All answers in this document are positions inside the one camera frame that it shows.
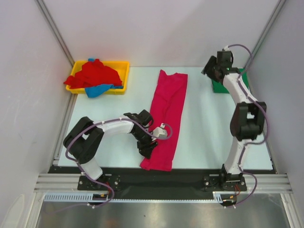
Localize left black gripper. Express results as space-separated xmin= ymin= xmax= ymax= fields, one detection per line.
xmin=132 ymin=129 xmax=158 ymax=160

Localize magenta t shirt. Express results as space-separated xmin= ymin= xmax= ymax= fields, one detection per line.
xmin=140 ymin=70 xmax=188 ymax=171

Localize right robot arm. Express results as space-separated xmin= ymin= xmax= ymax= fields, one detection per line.
xmin=202 ymin=48 xmax=266 ymax=191

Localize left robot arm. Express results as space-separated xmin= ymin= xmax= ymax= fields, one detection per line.
xmin=63 ymin=110 xmax=167 ymax=190

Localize folded green t shirt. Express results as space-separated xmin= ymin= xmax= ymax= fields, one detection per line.
xmin=211 ymin=73 xmax=249 ymax=94

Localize blue t shirt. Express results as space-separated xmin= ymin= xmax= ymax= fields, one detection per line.
xmin=85 ymin=58 xmax=123 ymax=98

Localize yellow plastic bin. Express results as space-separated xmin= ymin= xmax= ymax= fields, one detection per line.
xmin=66 ymin=60 xmax=130 ymax=95

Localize red t shirt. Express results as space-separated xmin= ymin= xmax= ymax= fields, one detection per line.
xmin=64 ymin=59 xmax=123 ymax=89

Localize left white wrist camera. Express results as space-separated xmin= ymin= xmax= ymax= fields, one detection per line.
xmin=152 ymin=123 xmax=168 ymax=140

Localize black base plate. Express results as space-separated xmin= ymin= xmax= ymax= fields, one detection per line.
xmin=47 ymin=166 xmax=278 ymax=200

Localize slotted cable duct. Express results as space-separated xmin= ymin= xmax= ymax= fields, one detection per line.
xmin=44 ymin=192 xmax=225 ymax=204

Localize right corner aluminium post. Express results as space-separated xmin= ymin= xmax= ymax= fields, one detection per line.
xmin=244 ymin=0 xmax=287 ymax=68

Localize corner aluminium post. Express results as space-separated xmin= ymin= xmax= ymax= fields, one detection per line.
xmin=244 ymin=0 xmax=287 ymax=68
xmin=34 ymin=0 xmax=75 ymax=66

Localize aluminium frame rail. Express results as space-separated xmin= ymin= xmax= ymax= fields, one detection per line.
xmin=34 ymin=174 xmax=292 ymax=194

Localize left corner aluminium post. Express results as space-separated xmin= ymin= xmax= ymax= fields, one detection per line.
xmin=34 ymin=0 xmax=75 ymax=66

